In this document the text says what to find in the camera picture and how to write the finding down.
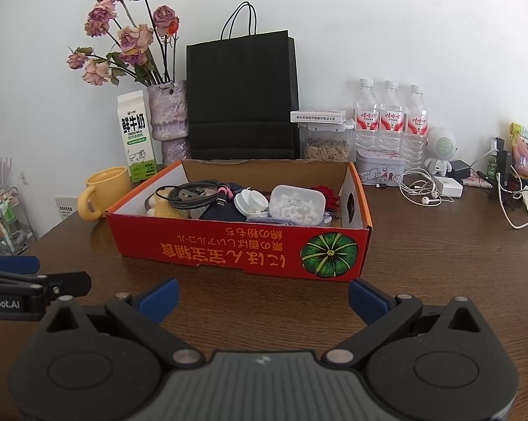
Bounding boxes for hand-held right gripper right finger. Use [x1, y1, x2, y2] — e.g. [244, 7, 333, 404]
[323, 277, 486, 367]

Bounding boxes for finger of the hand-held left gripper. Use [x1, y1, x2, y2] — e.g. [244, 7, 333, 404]
[0, 270, 92, 300]
[0, 254, 41, 275]

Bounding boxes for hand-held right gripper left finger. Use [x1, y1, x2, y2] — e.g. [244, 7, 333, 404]
[40, 277, 203, 367]

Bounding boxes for red cardboard box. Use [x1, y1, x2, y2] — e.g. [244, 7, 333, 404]
[105, 160, 373, 282]

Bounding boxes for yellow white plush toy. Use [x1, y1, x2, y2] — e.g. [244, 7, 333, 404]
[143, 191, 194, 219]

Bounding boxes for dark navy pouch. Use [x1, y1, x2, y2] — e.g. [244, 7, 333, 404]
[200, 182, 249, 221]

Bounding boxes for black braided cable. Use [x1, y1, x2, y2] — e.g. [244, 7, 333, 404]
[167, 179, 235, 209]

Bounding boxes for thin black cable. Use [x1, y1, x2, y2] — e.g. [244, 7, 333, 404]
[155, 184, 183, 206]

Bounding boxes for red fabric flower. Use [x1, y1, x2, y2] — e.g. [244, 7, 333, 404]
[310, 184, 340, 211]

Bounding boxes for white translucent plastic box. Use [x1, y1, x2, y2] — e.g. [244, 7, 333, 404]
[269, 184, 327, 226]

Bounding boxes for purple linen pouch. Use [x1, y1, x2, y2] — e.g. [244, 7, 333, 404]
[245, 211, 335, 227]

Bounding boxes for white round lid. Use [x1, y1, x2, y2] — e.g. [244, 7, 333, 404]
[246, 191, 270, 216]

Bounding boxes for metal storage rack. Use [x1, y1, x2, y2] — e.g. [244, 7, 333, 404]
[0, 186, 39, 257]

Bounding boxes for white vented panel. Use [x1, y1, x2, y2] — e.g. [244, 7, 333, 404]
[55, 196, 79, 220]

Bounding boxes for pale purple plant decoration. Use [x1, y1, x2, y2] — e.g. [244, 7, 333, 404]
[0, 140, 14, 190]

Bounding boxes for yellow mug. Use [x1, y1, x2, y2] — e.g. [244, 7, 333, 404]
[76, 167, 133, 220]

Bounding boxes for white printed tin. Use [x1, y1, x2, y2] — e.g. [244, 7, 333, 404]
[355, 149, 407, 186]

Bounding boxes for white charger block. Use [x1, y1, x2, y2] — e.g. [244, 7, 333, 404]
[435, 176, 464, 198]

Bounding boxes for clear seed container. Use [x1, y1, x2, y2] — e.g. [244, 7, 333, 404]
[298, 122, 354, 161]

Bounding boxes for black power adapter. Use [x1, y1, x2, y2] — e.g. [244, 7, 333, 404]
[448, 160, 472, 179]

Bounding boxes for pink flat case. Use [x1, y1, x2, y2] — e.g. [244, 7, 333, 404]
[461, 174, 495, 189]

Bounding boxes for white green milk carton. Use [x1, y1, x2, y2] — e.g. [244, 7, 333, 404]
[116, 90, 158, 185]

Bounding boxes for white robot speaker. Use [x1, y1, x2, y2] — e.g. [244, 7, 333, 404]
[423, 126, 458, 175]

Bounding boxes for small green bottle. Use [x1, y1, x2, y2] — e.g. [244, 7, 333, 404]
[485, 139, 498, 180]

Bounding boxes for purple textured vase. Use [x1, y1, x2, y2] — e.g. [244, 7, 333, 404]
[147, 81, 191, 167]

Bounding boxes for white flat box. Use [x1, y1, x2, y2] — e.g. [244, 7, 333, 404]
[290, 109, 348, 123]

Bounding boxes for black upright device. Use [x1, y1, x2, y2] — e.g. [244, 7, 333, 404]
[494, 137, 513, 189]

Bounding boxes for yellow snack packet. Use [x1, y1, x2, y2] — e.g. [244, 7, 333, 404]
[508, 123, 528, 180]

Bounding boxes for black paper bag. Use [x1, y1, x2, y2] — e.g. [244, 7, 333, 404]
[186, 2, 300, 161]

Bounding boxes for dried pink roses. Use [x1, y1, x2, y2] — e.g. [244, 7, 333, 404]
[67, 0, 180, 87]

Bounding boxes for white wired earphones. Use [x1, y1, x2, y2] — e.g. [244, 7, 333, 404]
[397, 169, 455, 206]

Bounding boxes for white charging cable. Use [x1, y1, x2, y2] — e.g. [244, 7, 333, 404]
[466, 149, 528, 229]

